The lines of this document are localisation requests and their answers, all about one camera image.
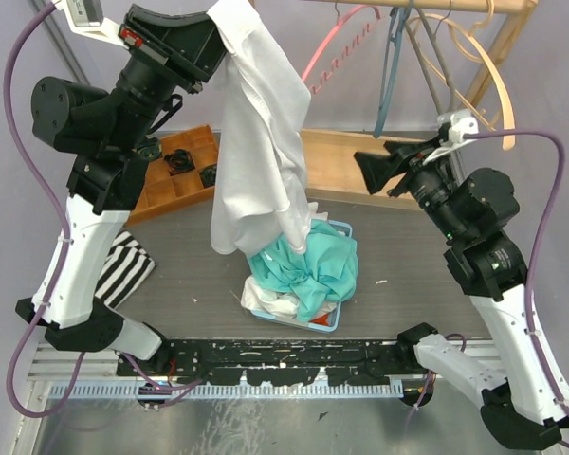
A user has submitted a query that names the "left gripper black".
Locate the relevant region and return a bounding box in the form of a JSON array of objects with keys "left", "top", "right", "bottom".
[{"left": 108, "top": 2, "right": 247, "bottom": 149}]

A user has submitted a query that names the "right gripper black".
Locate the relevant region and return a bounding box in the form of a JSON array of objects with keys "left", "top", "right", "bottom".
[{"left": 354, "top": 133, "right": 468, "bottom": 242}]

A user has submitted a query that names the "grey metal hanger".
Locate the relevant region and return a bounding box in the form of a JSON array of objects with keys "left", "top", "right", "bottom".
[{"left": 403, "top": 1, "right": 456, "bottom": 115}]

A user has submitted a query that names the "teal t shirt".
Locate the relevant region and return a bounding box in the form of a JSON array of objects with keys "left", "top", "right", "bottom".
[{"left": 247, "top": 218, "right": 359, "bottom": 323}]

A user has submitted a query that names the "pink hanger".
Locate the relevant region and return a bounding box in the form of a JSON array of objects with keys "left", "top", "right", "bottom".
[{"left": 301, "top": 5, "right": 385, "bottom": 96}]

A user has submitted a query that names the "grey blue hanger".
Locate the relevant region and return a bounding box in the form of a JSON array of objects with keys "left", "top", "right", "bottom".
[{"left": 373, "top": 1, "right": 414, "bottom": 138}]

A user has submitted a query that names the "beige wooden hanger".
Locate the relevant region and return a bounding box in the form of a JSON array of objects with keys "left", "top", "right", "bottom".
[{"left": 411, "top": 0, "right": 536, "bottom": 132}]

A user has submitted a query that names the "orange t shirt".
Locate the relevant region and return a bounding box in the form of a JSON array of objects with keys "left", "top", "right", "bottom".
[{"left": 310, "top": 312, "right": 334, "bottom": 327}]

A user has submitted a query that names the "white t shirt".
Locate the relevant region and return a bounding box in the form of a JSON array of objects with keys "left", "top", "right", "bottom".
[{"left": 240, "top": 202, "right": 338, "bottom": 319}]

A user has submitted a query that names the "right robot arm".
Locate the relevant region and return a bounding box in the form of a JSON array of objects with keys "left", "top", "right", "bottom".
[{"left": 354, "top": 133, "right": 569, "bottom": 450}]

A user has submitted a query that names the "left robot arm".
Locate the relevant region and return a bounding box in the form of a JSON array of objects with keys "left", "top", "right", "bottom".
[{"left": 15, "top": 5, "right": 226, "bottom": 375}]

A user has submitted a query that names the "wooden clothes rack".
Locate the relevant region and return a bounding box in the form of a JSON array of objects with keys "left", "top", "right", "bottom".
[{"left": 246, "top": 0, "right": 538, "bottom": 212}]

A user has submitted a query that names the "dark rolled sock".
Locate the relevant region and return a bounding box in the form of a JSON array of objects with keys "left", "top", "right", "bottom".
[
  {"left": 163, "top": 149, "right": 195, "bottom": 175},
  {"left": 136, "top": 136, "right": 162, "bottom": 161},
  {"left": 200, "top": 164, "right": 217, "bottom": 188}
]

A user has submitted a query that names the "wooden compartment tray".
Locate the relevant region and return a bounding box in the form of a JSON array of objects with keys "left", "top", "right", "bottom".
[{"left": 126, "top": 124, "right": 219, "bottom": 227}]

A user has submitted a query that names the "light blue plastic basket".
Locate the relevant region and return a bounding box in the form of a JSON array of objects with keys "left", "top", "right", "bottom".
[{"left": 246, "top": 218, "right": 354, "bottom": 335}]

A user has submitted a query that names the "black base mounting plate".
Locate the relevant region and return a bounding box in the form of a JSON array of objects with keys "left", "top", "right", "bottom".
[{"left": 138, "top": 338, "right": 428, "bottom": 387}]

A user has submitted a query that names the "black white striped cloth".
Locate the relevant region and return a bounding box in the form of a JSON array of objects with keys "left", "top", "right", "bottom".
[{"left": 95, "top": 229, "right": 156, "bottom": 310}]

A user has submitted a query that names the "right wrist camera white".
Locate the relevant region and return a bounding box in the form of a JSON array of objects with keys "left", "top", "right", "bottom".
[{"left": 423, "top": 109, "right": 479, "bottom": 165}]

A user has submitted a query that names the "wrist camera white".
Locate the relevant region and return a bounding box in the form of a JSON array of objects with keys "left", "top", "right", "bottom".
[
  {"left": 51, "top": 0, "right": 125, "bottom": 48},
  {"left": 423, "top": 109, "right": 479, "bottom": 165}
]

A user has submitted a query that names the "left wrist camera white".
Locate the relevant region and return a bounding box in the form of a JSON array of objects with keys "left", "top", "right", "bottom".
[{"left": 51, "top": 0, "right": 125, "bottom": 48}]

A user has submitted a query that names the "aluminium frame rail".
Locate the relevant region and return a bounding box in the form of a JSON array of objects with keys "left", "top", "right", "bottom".
[{"left": 28, "top": 338, "right": 544, "bottom": 400}]

